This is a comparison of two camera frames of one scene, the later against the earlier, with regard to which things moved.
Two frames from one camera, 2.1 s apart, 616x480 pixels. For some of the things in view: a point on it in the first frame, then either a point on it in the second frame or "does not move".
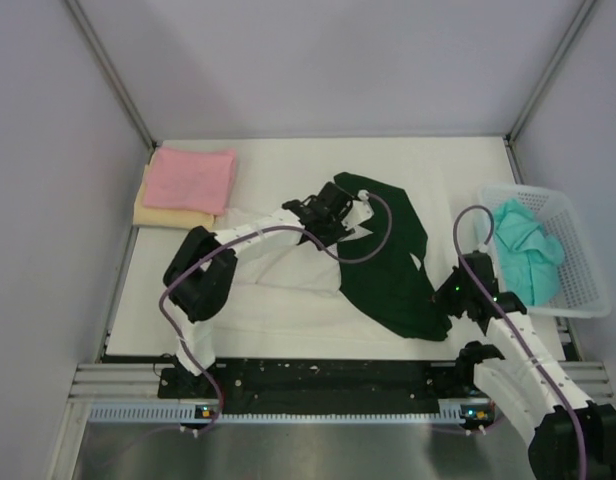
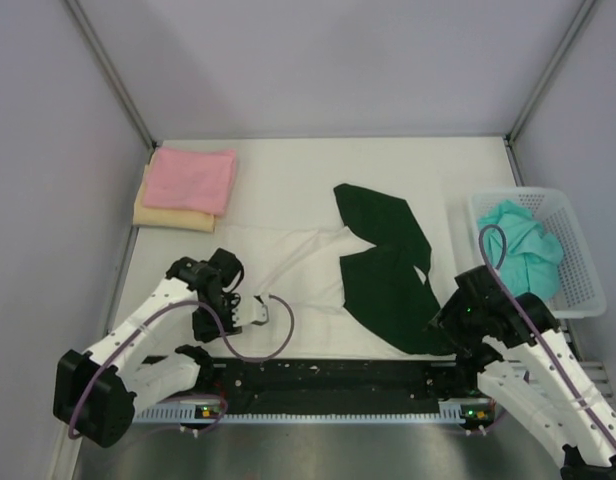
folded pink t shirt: x=196 y=179 does not move
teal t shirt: x=529 y=257 does not move
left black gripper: x=339 y=231 -> x=203 y=331
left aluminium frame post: x=113 y=72 does not move
